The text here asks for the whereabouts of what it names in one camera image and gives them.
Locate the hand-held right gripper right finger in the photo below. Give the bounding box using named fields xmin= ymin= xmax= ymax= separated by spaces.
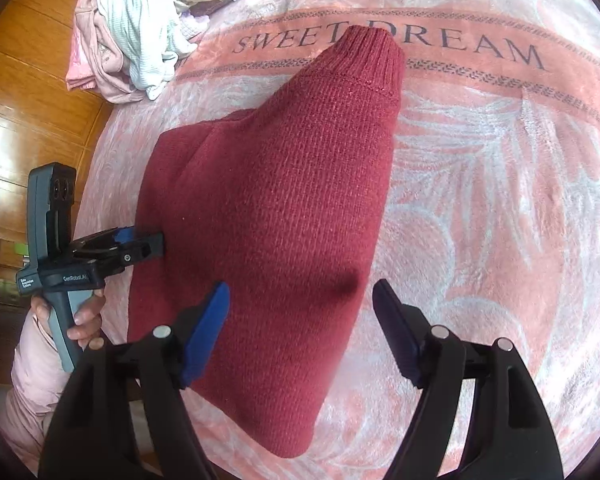
xmin=371 ymin=278 xmax=563 ymax=480

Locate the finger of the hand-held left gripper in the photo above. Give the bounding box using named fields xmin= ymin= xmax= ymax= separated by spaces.
xmin=77 ymin=232 xmax=166 ymax=277
xmin=72 ymin=226 xmax=139 ymax=256

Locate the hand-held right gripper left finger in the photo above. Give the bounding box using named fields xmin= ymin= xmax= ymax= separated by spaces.
xmin=37 ymin=281 xmax=231 ymax=480

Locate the maroon knit sweater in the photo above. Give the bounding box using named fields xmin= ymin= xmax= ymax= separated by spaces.
xmin=127 ymin=24 xmax=407 ymax=460

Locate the person's left forearm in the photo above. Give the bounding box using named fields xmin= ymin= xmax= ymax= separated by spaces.
xmin=10 ymin=310 xmax=148 ymax=467

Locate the person's left hand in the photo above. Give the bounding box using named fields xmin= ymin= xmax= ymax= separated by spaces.
xmin=29 ymin=287 xmax=107 ymax=355

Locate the pink printed blanket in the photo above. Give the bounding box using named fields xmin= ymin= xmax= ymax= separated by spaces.
xmin=74 ymin=0 xmax=600 ymax=480

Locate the light pink garment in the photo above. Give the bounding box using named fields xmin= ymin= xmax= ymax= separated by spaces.
xmin=65 ymin=0 xmax=152 ymax=106

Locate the white ribbed garment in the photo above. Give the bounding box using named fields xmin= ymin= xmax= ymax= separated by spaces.
xmin=92 ymin=0 xmax=242 ymax=101

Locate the lilac knit cloth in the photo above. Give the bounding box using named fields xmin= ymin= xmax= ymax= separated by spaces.
xmin=180 ymin=12 xmax=212 ymax=37

